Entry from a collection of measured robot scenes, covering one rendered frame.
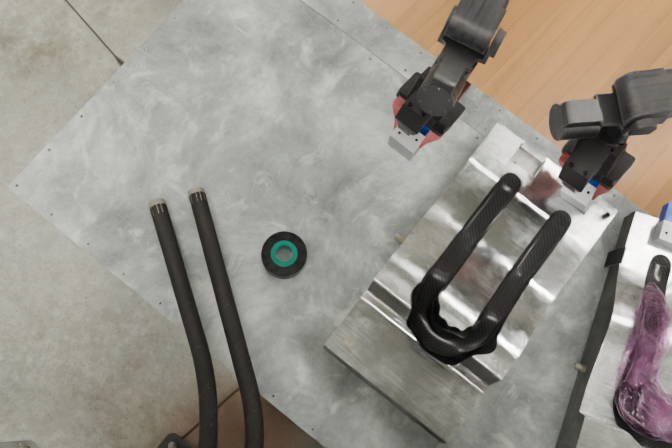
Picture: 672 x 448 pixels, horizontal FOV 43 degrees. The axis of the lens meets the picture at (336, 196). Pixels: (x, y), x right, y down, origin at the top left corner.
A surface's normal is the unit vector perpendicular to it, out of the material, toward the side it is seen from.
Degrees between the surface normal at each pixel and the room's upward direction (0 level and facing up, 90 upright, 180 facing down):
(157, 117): 0
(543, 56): 0
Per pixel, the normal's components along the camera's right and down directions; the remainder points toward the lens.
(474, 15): -0.02, -0.13
